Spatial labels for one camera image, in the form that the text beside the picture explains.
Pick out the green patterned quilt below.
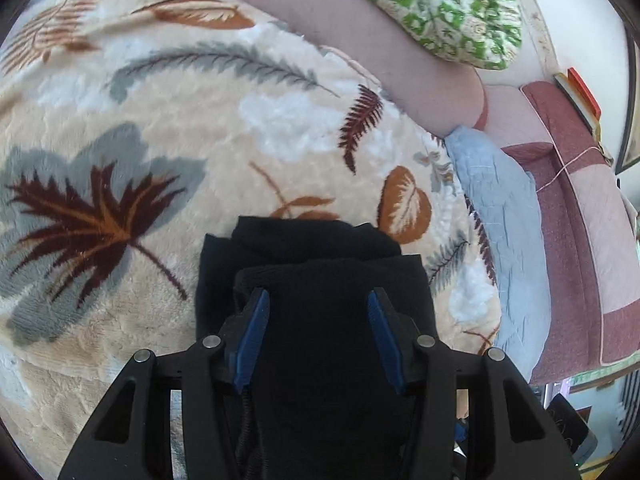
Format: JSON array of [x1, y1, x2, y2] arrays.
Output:
[[327, 0, 523, 71]]

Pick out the pink maroon patchwork bedsheet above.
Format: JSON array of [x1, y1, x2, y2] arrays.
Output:
[[200, 0, 640, 386]]

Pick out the leaf print fleece blanket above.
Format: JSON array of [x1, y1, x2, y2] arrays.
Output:
[[0, 0, 501, 480]]

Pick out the dark electronic device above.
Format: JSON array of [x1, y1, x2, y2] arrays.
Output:
[[545, 392, 598, 466]]

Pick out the black pants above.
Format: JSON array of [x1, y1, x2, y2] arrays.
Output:
[[195, 215, 441, 480]]

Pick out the light blue quilted cloth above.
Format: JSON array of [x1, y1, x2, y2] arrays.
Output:
[[444, 126, 551, 381]]

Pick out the thin pink cord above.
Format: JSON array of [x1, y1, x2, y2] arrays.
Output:
[[520, 85, 613, 193]]

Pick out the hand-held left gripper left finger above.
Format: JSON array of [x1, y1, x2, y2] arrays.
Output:
[[57, 287, 271, 480]]

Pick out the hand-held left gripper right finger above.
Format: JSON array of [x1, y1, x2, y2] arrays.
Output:
[[367, 287, 581, 480]]

